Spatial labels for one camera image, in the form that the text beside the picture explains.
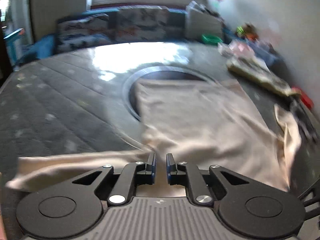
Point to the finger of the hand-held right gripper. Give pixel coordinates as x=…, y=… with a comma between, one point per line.
x=312, y=202

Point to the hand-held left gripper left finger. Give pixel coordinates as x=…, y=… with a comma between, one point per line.
x=153, y=166

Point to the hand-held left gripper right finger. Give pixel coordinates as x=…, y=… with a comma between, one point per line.
x=169, y=166

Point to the beige garment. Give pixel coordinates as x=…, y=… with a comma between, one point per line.
x=200, y=120

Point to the pile of folded clothes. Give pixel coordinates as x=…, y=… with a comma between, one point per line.
x=260, y=76

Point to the dark grey garment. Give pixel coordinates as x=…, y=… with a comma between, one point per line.
x=303, y=120

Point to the round black induction cooker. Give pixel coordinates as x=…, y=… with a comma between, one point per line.
x=170, y=76

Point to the red plastic item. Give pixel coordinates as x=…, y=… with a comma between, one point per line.
x=303, y=98

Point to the green plastic bowl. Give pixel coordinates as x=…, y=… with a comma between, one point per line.
x=212, y=39

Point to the pink plastic bag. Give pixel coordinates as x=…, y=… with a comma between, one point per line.
x=237, y=48

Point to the square butterfly print pillow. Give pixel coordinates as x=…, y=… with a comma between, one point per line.
x=142, y=23

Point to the clear plastic storage box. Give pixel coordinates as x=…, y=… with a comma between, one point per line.
x=267, y=53

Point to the wide butterfly print pillow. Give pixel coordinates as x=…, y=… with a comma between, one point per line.
x=82, y=33

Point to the plain grey pillow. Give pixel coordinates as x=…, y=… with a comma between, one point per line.
x=203, y=20

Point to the brown teddy bear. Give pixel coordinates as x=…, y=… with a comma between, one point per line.
x=250, y=31

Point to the blue sofa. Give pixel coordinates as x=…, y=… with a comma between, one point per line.
x=40, y=47

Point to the blue white cabinet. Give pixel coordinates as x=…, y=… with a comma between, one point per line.
x=13, y=43

